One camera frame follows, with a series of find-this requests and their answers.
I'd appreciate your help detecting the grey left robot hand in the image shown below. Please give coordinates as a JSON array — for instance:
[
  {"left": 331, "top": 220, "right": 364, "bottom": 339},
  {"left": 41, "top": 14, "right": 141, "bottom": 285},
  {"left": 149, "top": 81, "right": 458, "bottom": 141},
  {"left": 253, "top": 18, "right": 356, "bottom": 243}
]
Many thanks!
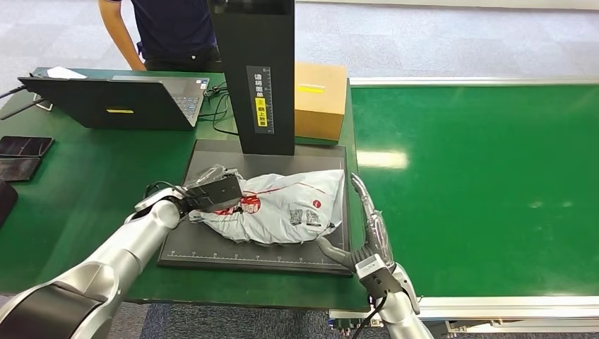
[{"left": 195, "top": 164, "right": 240, "bottom": 189}]

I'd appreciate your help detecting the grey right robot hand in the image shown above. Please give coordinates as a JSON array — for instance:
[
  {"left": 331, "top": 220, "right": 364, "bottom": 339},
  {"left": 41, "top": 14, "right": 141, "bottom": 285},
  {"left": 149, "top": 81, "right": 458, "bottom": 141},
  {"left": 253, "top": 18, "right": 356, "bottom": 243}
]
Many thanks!
[{"left": 316, "top": 172, "right": 397, "bottom": 273}]

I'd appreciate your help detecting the white red printed plastic package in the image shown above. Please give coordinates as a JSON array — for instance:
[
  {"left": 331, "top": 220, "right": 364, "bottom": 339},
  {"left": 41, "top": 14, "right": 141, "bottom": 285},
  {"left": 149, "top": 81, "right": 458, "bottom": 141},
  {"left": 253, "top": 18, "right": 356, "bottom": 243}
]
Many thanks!
[{"left": 189, "top": 169, "right": 346, "bottom": 246}]

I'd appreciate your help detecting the black weighing platform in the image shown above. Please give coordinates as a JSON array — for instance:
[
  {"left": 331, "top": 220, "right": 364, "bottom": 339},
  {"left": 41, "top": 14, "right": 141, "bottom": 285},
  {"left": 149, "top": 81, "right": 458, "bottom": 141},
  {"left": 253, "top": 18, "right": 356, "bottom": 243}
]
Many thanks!
[{"left": 157, "top": 138, "right": 353, "bottom": 278}]

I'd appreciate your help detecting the black laptop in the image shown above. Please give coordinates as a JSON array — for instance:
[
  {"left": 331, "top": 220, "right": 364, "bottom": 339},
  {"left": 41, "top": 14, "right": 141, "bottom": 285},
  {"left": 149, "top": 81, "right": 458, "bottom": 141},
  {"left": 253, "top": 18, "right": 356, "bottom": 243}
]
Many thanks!
[{"left": 18, "top": 75, "right": 211, "bottom": 131}]

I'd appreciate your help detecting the brown cardboard box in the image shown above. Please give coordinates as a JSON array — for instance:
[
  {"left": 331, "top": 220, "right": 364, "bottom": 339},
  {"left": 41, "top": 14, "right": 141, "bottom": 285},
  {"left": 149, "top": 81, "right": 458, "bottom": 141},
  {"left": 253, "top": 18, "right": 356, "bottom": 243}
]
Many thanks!
[{"left": 294, "top": 61, "right": 349, "bottom": 143}]

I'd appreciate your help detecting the black scanner column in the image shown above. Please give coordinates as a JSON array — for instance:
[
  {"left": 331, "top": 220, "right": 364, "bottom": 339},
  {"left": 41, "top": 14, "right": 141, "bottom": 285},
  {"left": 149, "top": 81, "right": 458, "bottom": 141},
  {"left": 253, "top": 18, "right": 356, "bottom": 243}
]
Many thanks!
[{"left": 208, "top": 0, "right": 297, "bottom": 157}]

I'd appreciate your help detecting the person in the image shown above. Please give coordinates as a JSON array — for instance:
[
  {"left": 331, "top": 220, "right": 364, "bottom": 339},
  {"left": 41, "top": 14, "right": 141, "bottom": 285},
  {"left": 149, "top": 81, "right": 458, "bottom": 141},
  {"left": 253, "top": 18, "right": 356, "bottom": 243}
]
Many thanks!
[{"left": 97, "top": 0, "right": 225, "bottom": 73}]

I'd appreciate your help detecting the white paper sheet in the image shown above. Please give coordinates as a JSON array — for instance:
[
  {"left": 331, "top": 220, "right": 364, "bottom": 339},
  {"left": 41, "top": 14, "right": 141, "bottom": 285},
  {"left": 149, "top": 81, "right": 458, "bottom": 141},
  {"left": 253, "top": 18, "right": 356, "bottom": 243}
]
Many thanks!
[{"left": 45, "top": 65, "right": 88, "bottom": 80}]

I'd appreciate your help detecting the black container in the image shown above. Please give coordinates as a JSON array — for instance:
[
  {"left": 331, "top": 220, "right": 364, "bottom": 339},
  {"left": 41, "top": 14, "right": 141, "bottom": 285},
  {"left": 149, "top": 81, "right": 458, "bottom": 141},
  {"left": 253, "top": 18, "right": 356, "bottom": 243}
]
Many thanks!
[{"left": 0, "top": 181, "right": 19, "bottom": 230}]

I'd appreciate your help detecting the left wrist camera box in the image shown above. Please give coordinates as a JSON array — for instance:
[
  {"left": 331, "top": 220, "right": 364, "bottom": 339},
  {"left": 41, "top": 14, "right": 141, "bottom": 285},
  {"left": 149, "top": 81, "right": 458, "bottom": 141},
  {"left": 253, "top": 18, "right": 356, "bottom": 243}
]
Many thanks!
[{"left": 184, "top": 174, "right": 244, "bottom": 214}]

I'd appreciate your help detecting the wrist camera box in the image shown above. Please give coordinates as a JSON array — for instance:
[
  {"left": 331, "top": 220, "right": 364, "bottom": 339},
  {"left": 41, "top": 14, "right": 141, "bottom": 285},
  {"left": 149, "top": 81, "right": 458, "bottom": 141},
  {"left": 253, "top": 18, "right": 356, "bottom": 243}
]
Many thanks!
[
  {"left": 354, "top": 254, "right": 404, "bottom": 302},
  {"left": 184, "top": 174, "right": 244, "bottom": 214}
]

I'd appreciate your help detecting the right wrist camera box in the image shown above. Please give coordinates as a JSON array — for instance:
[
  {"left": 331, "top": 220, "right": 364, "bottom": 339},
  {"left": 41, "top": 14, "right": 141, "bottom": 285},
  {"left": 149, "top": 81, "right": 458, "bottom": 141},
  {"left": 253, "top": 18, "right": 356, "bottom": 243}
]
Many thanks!
[{"left": 354, "top": 254, "right": 404, "bottom": 302}]

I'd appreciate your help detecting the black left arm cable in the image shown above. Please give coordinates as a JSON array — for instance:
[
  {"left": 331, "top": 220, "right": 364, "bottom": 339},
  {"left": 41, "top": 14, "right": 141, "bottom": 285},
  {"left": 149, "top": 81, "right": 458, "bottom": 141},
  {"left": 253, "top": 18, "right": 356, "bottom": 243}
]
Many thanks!
[{"left": 142, "top": 180, "right": 178, "bottom": 201}]

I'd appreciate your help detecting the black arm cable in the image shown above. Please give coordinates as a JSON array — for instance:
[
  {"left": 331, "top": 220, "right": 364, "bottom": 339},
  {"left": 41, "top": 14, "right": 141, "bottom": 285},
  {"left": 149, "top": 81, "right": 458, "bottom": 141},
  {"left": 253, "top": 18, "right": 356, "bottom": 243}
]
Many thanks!
[
  {"left": 350, "top": 293, "right": 390, "bottom": 339},
  {"left": 142, "top": 180, "right": 178, "bottom": 201}
]

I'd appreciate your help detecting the black cable bundle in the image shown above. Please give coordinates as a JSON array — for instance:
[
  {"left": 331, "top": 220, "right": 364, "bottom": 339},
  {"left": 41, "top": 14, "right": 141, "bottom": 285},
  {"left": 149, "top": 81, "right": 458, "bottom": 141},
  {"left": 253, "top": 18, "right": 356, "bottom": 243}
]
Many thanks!
[{"left": 198, "top": 81, "right": 241, "bottom": 137}]

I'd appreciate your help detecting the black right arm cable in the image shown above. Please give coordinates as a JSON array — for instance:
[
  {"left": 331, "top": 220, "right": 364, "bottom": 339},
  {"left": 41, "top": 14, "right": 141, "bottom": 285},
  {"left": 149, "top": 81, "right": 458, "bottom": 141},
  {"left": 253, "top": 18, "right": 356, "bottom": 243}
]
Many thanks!
[{"left": 350, "top": 293, "right": 390, "bottom": 339}]

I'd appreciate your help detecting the aluminium conveyor frame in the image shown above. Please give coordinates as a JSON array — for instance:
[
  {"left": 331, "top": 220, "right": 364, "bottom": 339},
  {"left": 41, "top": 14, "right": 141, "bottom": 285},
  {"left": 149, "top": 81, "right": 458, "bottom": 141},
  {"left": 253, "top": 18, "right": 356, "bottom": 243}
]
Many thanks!
[{"left": 327, "top": 76, "right": 599, "bottom": 333}]

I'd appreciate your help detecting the black laptop cable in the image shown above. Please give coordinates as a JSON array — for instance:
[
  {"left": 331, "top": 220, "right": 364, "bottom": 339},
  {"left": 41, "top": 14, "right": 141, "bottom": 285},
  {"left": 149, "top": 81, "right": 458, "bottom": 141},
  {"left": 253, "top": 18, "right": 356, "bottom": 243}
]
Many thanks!
[{"left": 0, "top": 84, "right": 44, "bottom": 121}]

